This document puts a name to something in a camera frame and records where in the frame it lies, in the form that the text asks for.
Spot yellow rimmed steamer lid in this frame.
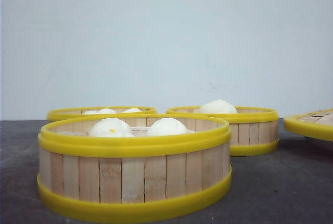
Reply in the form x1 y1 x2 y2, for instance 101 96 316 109
284 108 332 142

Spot white bun front right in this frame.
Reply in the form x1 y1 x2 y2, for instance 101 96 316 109
147 117 188 136

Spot white bun back middle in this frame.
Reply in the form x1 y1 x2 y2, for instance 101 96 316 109
123 108 142 113

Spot white bun right basket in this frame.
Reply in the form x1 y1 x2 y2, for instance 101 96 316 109
198 99 238 114

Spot white bun back left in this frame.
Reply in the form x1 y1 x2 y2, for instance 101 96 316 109
83 108 117 115

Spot white bun yellow dot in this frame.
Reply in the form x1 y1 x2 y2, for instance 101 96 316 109
88 118 134 138

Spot front bamboo steamer basket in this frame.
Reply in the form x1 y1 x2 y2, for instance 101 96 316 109
37 114 232 223

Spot white plate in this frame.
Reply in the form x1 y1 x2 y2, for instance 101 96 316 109
305 136 332 149

